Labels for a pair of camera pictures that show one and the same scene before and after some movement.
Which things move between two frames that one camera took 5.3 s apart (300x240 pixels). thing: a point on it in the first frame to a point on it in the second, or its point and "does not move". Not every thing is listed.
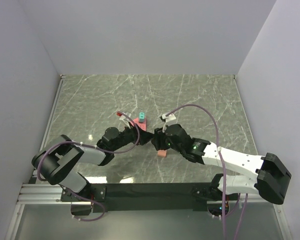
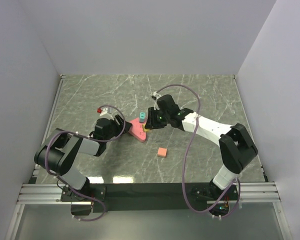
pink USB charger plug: (162, 153) does not move
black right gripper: (158, 139) to (151, 123)
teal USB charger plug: (141, 117) does not move
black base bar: (145, 197) does not move
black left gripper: (144, 137) to (114, 122)
